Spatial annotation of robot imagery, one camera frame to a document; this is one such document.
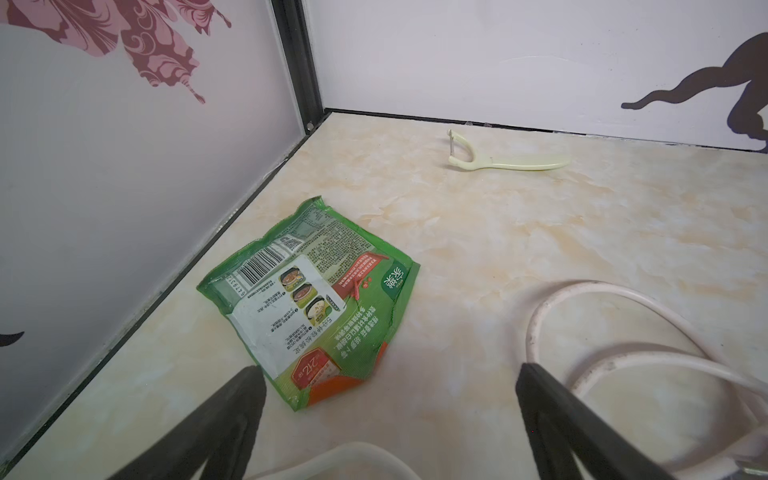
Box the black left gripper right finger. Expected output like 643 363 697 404
515 363 672 479

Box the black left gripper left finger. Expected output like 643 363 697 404
112 366 266 479

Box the green snack packet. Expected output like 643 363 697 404
197 197 420 411

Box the pale yellow peeler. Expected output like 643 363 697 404
447 129 571 171

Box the pink cable of round socket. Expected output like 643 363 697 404
525 280 768 480

